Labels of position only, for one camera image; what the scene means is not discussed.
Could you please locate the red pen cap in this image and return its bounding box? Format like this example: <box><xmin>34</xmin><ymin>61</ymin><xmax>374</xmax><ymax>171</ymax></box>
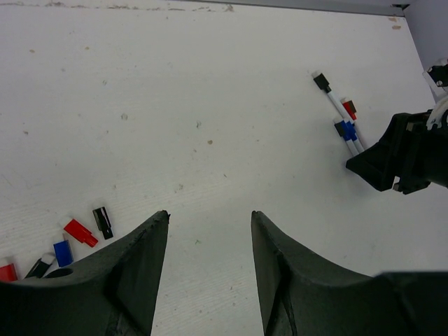
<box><xmin>0</xmin><ymin>258</ymin><xmax>18</xmax><ymax>283</ymax></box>
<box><xmin>62</xmin><ymin>218</ymin><xmax>98</xmax><ymax>248</ymax></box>

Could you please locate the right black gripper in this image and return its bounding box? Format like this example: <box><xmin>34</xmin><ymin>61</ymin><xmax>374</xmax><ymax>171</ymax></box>
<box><xmin>346</xmin><ymin>109</ymin><xmax>447</xmax><ymax>195</ymax></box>

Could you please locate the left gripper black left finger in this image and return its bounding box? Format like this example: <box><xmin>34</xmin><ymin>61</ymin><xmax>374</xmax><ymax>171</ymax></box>
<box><xmin>1</xmin><ymin>210</ymin><xmax>169</xmax><ymax>335</ymax></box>

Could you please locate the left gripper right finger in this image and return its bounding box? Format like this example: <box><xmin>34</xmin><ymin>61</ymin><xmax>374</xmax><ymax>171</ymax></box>
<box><xmin>251</xmin><ymin>211</ymin><xmax>447</xmax><ymax>335</ymax></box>

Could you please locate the black pen cap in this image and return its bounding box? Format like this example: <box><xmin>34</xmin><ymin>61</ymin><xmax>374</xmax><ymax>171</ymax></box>
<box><xmin>25</xmin><ymin>253</ymin><xmax>55</xmax><ymax>279</ymax></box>
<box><xmin>92</xmin><ymin>206</ymin><xmax>113</xmax><ymax>240</ymax></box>

